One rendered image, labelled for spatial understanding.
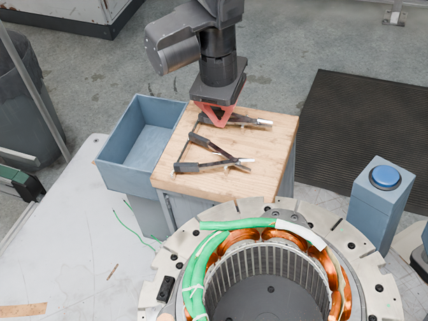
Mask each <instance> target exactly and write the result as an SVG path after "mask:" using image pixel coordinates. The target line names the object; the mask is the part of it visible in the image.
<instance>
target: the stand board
mask: <svg viewBox="0 0 428 321"><path fill-rule="evenodd" d="M201 111H202V110H201V109H200V108H199V107H198V106H196V105H195V104H194V102H193V101H192V100H190V102H189V104H188V106H187V107H186V109H185V111H184V113H183V115H182V117H181V119H180V121H179V123H178V125H177V126H176V129H175V131H174V133H173V135H172V136H171V138H170V140H169V142H168V144H167V146H166V148H165V150H164V151H163V153H162V155H161V157H160V159H159V161H158V163H157V165H156V167H155V169H154V171H153V173H152V175H151V177H150V181H151V184H152V187H156V188H159V189H164V190H170V191H173V192H178V193H181V194H186V195H190V196H195V197H200V198H203V199H209V200H212V201H217V202H221V203H225V202H228V201H232V200H234V204H235V206H238V205H237V203H236V200H237V199H241V198H245V197H254V196H264V203H275V196H277V194H278V191H279V188H280V184H281V182H282V178H283V174H284V172H285V168H286V165H287V162H288V159H289V155H290V152H291V149H292V146H293V143H294V140H295V137H296V133H297V130H298V127H299V117H298V116H293V115H286V114H282V113H275V112H270V111H263V110H256V109H251V108H244V107H240V106H235V108H234V110H233V112H234V113H237V114H240V115H244V116H245V115H248V117H250V118H256V119H258V117H259V118H263V119H266V120H270V121H273V124H269V123H265V122H260V123H261V124H267V125H272V128H271V127H256V126H252V125H248V126H247V128H246V131H245V134H244V135H242V134H241V125H231V124H226V125H225V127H224V128H222V127H216V126H215V125H213V124H206V123H203V122H202V124H201V126H200V128H199V130H198V132H197V134H198V135H200V136H203V137H205V138H207V139H210V141H211V142H212V143H214V144H215V145H216V146H218V147H220V148H221V149H223V150H225V151H226V152H227V153H229V154H231V155H232V156H233V157H237V158H238V157H242V158H249V159H255V162H241V164H242V165H244V166H246V167H248V168H250V169H252V170H251V171H247V170H244V169H241V168H237V167H235V166H231V169H230V171H229V174H228V176H225V175H224V167H221V168H212V169H204V170H200V171H199V172H178V174H177V176H176V178H175V180H174V181H173V180H171V177H170V174H171V172H172V170H173V163H174V162H177V160H178V158H179V156H180V154H181V152H182V150H183V148H184V146H185V143H186V141H187V139H188V137H189V136H188V133H189V132H190V131H192V129H193V127H194V125H195V123H196V121H197V119H198V114H199V113H200V112H201ZM212 152H214V151H213V150H212V149H210V148H206V147H203V146H201V145H198V144H197V143H194V142H192V144H191V146H190V149H189V151H188V153H187V155H186V157H185V159H184V161H183V162H198V163H199V164H202V163H207V162H216V161H224V160H226V159H225V158H223V157H222V156H221V155H219V154H214V153H212Z"/></svg>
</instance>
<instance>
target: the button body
mask: <svg viewBox="0 0 428 321"><path fill-rule="evenodd" d="M379 165H388V166H392V167H393V168H395V169H397V170H398V171H399V172H400V174H401V177H402V182H401V184H400V186H399V187H398V188H397V189H395V190H392V191H382V190H378V189H376V188H375V187H373V186H372V185H371V183H370V182H369V178H368V176H369V172H370V170H371V169H372V168H374V167H375V166H379ZM415 177H416V175H414V174H413V173H410V172H409V171H407V170H405V169H403V168H400V167H399V166H397V165H395V164H393V163H391V162H389V161H387V160H385V159H383V158H381V157H379V156H377V155H376V156H375V157H374V159H373V160H372V161H371V162H370V163H369V164H368V165H367V166H366V168H365V169H364V170H363V171H362V173H361V174H360V175H359V176H358V177H357V178H356V179H355V181H354V182H353V187H352V193H351V196H350V202H349V205H348V211H347V215H346V221H347V222H349V223H350V224H352V225H353V226H354V227H355V228H356V229H358V230H359V231H360V232H361V233H363V235H365V237H366V238H367V239H368V240H369V241H370V242H371V243H372V244H373V245H374V247H375V248H376V250H375V252H376V251H379V253H380V254H381V256H382V257H383V258H385V256H386V255H387V254H388V252H389V248H390V246H391V243H392V240H393V238H394V235H395V233H396V229H397V226H398V224H399V221H400V219H401V216H402V214H403V210H404V207H405V205H406V202H407V200H408V197H409V194H410V191H411V188H412V186H413V183H414V181H415ZM373 253H374V252H373ZM369 255H370V254H369Z"/></svg>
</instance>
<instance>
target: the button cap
mask: <svg viewBox="0 0 428 321"><path fill-rule="evenodd" d="M372 179H373V181H374V182H375V183H376V184H377V185H379V186H381V187H386V188H387V187H393V186H395V185H396V184H397V183H398V181H399V173H398V172H397V170H396V169H395V168H393V167H392V166H388V165H381V166H377V167H376V168H374V170H373V174H372Z"/></svg>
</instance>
